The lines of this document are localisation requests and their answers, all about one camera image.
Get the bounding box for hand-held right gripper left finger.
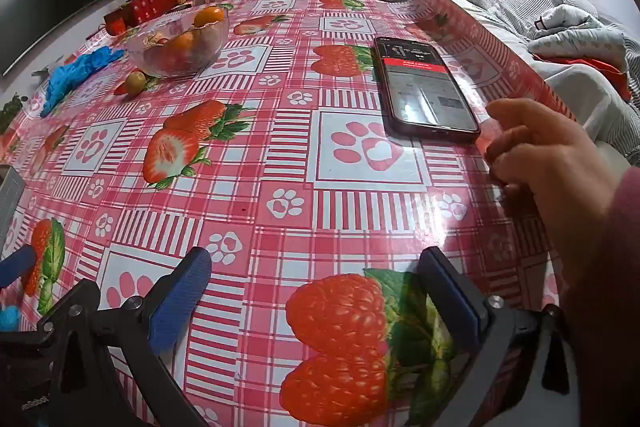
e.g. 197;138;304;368
37;247;213;427

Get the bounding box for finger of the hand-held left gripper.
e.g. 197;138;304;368
0;247;37;289

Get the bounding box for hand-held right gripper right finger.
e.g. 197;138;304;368
418;247;572;427

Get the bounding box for grey rectangular tray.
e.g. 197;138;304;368
0;164;27;240

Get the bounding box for clear glass bowl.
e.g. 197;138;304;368
122;7;231;79

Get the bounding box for person's right forearm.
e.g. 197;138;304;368
532;164;640;427

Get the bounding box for person's right hand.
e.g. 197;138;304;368
484;98;621;208

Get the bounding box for red checked strawberry tablecloth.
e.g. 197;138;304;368
0;0;581;427

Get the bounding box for blue rubber gloves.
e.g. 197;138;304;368
40;47;127;118

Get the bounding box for black smartphone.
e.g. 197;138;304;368
374;36;482;144

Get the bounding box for brown kiwi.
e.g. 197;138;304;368
125;71;147;96

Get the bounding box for orange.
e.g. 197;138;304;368
167;31;196;60
193;6;226;29

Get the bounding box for red cloth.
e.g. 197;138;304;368
532;54;633;102

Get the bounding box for stack of red gift boxes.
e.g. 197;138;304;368
104;0;202;38

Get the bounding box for white quilted blanket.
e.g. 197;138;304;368
527;2;631;72

